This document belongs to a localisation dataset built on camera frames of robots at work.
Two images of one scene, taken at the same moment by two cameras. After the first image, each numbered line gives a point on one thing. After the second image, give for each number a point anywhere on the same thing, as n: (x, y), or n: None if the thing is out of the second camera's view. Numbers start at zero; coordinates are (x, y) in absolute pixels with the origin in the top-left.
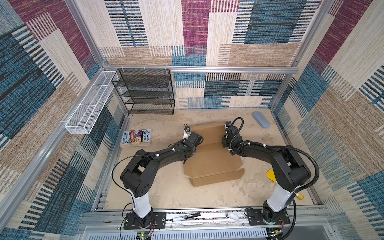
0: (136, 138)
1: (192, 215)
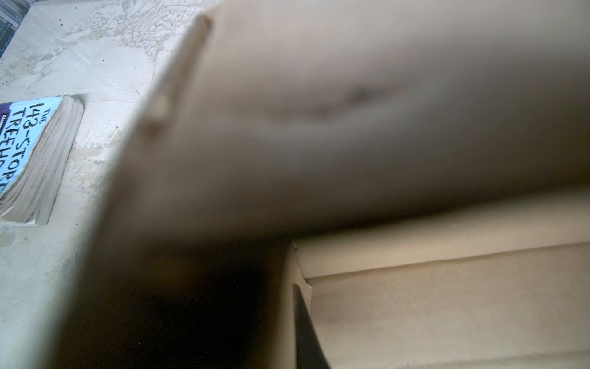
0: (35, 137)
1: None
